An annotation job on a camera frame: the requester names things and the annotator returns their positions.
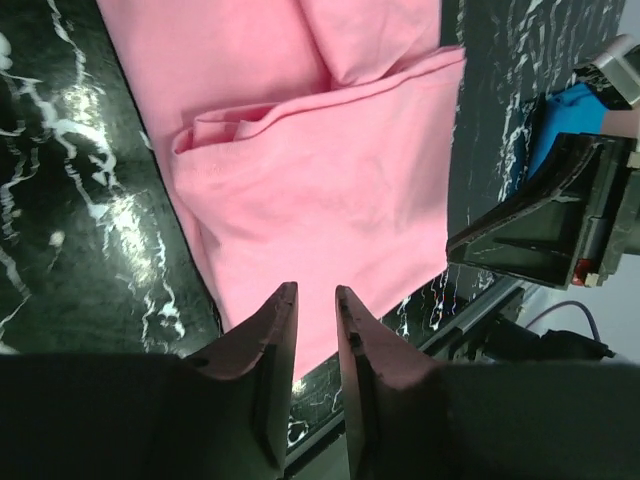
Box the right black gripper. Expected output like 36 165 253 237
446 134 639 289

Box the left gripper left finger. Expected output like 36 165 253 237
185 282 298 470

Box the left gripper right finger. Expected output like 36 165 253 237
335 286 450 479

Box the pink t shirt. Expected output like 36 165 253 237
99 1 465 379

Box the blue folded t shirt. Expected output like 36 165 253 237
526 83 608 180

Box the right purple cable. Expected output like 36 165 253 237
529 298 604 346

